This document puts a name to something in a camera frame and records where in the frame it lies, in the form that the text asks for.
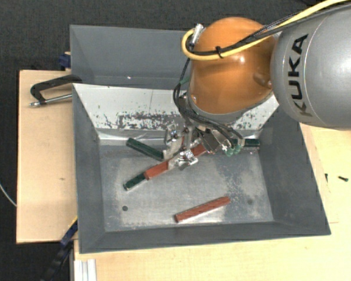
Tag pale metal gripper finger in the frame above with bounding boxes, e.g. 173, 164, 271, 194
163, 124, 184, 170
177, 149, 199, 171

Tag red-brown block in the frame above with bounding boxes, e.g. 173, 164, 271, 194
174, 196, 232, 224
144, 142, 208, 181

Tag dark green flat block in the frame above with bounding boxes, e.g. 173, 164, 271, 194
236, 138, 261, 148
122, 170, 149, 191
125, 137, 165, 162

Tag grey metal bin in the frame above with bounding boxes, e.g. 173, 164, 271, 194
69, 24, 332, 254

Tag pale wood flat board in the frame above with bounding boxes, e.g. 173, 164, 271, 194
16, 69, 79, 244

